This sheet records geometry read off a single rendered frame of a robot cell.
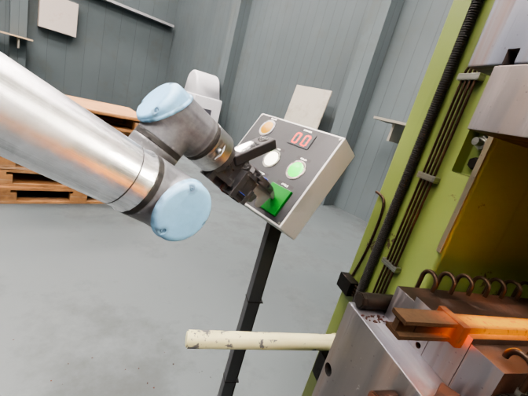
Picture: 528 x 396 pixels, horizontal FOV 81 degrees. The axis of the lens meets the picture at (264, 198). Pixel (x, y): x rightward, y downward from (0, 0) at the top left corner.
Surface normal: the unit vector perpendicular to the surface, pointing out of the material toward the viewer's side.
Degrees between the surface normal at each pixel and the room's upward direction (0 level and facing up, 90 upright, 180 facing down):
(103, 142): 60
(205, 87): 72
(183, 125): 89
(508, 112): 90
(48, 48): 90
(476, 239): 90
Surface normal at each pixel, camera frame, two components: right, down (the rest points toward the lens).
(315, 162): -0.51, -0.47
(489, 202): 0.25, 0.33
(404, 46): -0.73, 0.00
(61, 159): 0.45, 0.60
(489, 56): -0.94, -0.17
